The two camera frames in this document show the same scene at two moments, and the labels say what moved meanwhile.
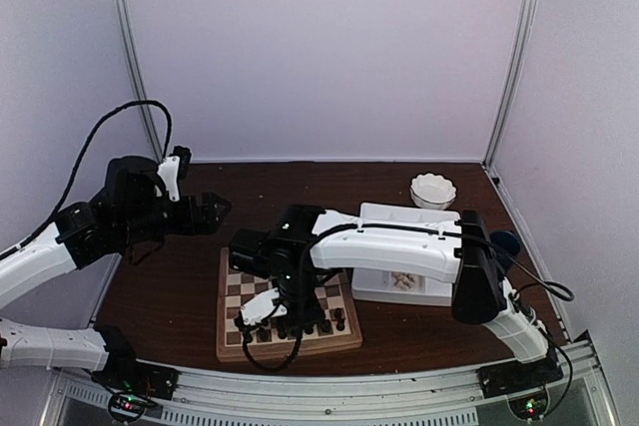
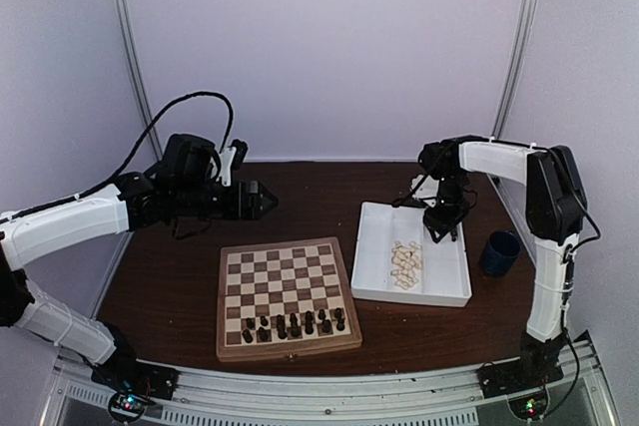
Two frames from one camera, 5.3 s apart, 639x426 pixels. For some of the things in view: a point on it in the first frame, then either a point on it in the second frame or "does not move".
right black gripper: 315,314 to 443,222
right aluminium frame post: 521,56 does not move
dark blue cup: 505,246 does not move
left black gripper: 207,223 to 248,206
